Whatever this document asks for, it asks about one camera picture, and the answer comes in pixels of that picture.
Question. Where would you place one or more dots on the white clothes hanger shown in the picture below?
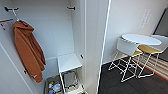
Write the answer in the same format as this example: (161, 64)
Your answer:
(16, 16)

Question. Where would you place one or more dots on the white wall sign strip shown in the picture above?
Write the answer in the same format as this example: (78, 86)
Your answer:
(145, 18)

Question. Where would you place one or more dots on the yellow seat white stool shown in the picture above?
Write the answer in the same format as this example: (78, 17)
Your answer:
(150, 50)

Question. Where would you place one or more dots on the wicker basket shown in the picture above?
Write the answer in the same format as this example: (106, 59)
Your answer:
(49, 80)

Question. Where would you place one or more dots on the orange-topped paper tag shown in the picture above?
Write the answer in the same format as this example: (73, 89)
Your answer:
(5, 20)

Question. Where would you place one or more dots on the black wardrobe hook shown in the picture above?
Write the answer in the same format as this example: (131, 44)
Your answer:
(71, 8)
(7, 9)

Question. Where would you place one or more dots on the white round high table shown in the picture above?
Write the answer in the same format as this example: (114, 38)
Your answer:
(141, 39)

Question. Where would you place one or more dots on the white inner shelf unit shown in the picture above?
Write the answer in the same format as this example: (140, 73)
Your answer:
(68, 61)

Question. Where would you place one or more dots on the white wardrobe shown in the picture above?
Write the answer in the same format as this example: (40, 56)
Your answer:
(56, 33)

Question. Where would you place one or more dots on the orange hooded jacket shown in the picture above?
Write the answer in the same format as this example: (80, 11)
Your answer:
(28, 53)

